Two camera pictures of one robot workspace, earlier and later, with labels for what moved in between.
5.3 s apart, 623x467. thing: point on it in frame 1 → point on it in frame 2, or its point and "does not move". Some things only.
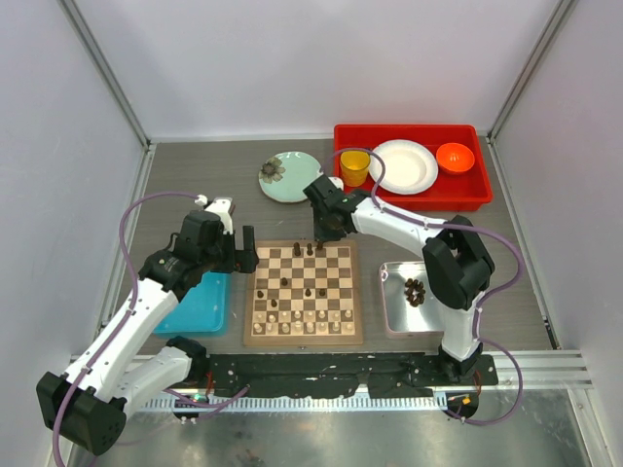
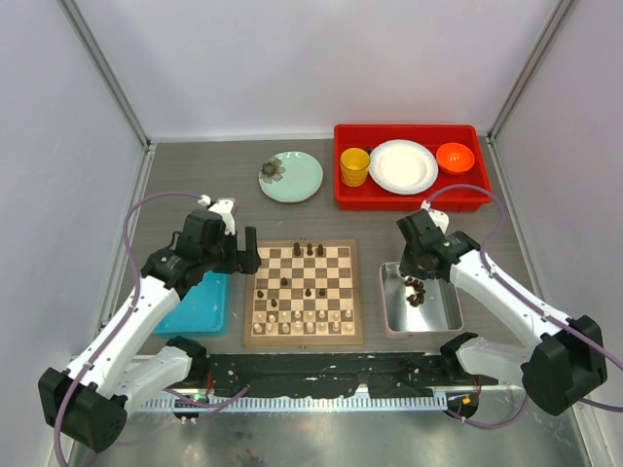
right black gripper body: (319, 211) → (419, 251)
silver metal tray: (401, 319) does not move
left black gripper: (243, 261) does not move
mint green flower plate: (283, 176) does not move
